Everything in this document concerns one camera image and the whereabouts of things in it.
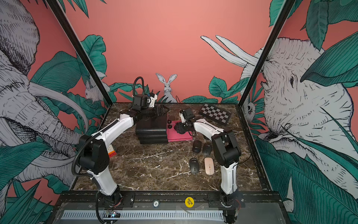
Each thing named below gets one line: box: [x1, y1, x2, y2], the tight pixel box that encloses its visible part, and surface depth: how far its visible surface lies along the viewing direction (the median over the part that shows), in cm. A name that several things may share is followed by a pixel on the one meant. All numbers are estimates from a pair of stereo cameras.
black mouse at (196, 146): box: [192, 140, 202, 154], surface depth 95 cm
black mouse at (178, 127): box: [173, 122, 184, 134], surface depth 88 cm
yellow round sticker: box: [184, 196, 195, 209], surface depth 75 cm
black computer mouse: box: [189, 157, 200, 175], surface depth 87 cm
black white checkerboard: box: [199, 103, 232, 126], surface depth 113 cm
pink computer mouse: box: [204, 157, 215, 176], surface depth 86 cm
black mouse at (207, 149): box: [202, 142, 213, 156], surface depth 94 cm
